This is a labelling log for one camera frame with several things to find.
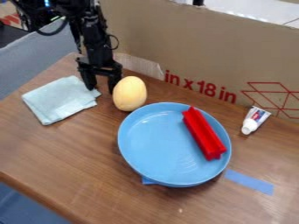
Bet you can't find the small toothpaste tube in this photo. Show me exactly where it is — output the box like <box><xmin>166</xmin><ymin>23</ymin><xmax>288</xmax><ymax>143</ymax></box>
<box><xmin>241</xmin><ymin>106</ymin><xmax>272</xmax><ymax>135</ymax></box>

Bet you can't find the cardboard box wall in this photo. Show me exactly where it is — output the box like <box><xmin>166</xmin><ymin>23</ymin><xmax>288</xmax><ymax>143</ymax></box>
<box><xmin>99</xmin><ymin>0</ymin><xmax>299</xmax><ymax>123</ymax></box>

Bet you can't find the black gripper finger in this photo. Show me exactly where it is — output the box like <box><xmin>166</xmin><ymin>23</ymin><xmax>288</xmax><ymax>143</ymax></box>
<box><xmin>79</xmin><ymin>68</ymin><xmax>98</xmax><ymax>90</ymax></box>
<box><xmin>107</xmin><ymin>72</ymin><xmax>123</xmax><ymax>93</ymax></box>

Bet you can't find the yellow ball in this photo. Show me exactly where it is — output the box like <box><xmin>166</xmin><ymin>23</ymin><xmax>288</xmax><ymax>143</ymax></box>
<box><xmin>113</xmin><ymin>76</ymin><xmax>147</xmax><ymax>111</ymax></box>

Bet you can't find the black computer tower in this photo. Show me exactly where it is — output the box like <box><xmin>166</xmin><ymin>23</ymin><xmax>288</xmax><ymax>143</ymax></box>
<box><xmin>9</xmin><ymin>0</ymin><xmax>69</xmax><ymax>36</ymax></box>

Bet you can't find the red plastic block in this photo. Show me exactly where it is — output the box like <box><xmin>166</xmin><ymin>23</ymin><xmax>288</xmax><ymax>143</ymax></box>
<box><xmin>182</xmin><ymin>107</ymin><xmax>227</xmax><ymax>161</ymax></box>

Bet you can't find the blue tape strip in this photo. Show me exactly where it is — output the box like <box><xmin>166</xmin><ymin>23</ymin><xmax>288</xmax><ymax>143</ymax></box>
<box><xmin>225</xmin><ymin>170</ymin><xmax>276</xmax><ymax>195</ymax></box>

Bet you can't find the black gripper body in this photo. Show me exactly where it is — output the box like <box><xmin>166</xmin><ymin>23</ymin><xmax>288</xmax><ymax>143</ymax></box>
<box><xmin>77</xmin><ymin>56</ymin><xmax>123</xmax><ymax>76</ymax></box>

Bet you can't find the light blue cloth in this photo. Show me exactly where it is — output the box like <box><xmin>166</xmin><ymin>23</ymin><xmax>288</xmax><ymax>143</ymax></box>
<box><xmin>23</xmin><ymin>75</ymin><xmax>102</xmax><ymax>125</ymax></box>

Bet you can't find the black cable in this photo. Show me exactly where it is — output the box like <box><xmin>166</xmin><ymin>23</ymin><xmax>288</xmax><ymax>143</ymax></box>
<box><xmin>107</xmin><ymin>34</ymin><xmax>121</xmax><ymax>51</ymax></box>

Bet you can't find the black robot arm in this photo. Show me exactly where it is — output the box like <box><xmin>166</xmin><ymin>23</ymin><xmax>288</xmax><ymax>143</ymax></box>
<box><xmin>37</xmin><ymin>0</ymin><xmax>123</xmax><ymax>92</ymax></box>

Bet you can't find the blue plate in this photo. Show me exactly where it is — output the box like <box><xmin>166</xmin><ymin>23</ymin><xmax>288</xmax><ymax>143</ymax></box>
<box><xmin>118</xmin><ymin>102</ymin><xmax>231</xmax><ymax>187</ymax></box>

